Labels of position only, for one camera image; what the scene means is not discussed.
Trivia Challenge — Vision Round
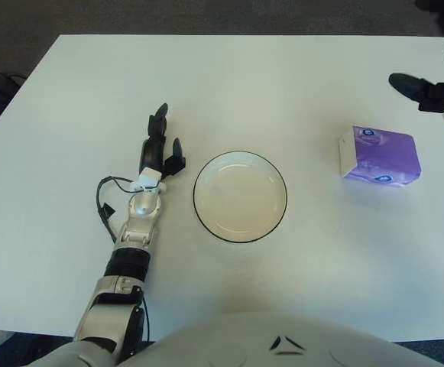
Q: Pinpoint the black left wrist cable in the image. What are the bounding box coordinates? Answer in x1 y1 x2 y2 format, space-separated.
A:
96 175 138 244

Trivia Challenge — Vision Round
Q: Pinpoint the grey robot torso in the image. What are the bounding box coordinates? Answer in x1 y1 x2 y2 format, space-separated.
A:
122 311 444 367

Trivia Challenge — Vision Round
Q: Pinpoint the white plate with black rim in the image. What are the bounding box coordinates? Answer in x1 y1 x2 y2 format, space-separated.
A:
193 151 288 245

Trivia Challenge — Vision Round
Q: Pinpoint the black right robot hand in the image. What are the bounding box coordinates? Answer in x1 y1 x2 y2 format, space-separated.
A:
388 0 444 114

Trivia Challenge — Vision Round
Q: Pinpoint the purple tissue paper pack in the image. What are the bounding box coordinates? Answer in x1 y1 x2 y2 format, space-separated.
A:
338 125 423 188

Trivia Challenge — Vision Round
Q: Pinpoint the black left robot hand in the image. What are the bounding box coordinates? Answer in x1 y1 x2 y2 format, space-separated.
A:
140 102 187 180

